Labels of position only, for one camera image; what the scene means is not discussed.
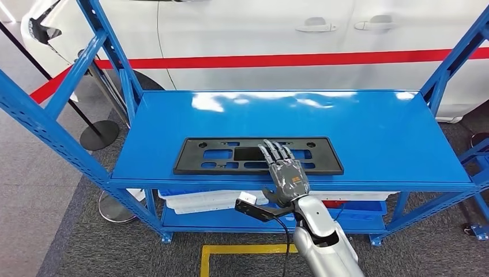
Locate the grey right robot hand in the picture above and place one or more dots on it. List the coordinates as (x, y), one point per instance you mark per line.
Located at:
(288, 179)

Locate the black plastic plate bracket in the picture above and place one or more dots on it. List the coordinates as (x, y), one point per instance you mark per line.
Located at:
(328, 160)

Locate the blue metal shelf rack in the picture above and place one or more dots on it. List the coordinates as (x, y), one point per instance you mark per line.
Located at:
(344, 133)

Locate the red object in bin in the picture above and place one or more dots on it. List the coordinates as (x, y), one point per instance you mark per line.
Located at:
(334, 204)

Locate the white plastic bin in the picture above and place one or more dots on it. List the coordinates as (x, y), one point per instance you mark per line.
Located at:
(214, 202)
(355, 195)

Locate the yellow floor tape square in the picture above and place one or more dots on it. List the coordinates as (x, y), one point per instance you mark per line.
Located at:
(206, 264)

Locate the white car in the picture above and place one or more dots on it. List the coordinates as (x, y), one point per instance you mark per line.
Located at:
(248, 30)

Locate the black stanchion post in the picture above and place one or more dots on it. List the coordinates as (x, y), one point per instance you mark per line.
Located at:
(99, 135)

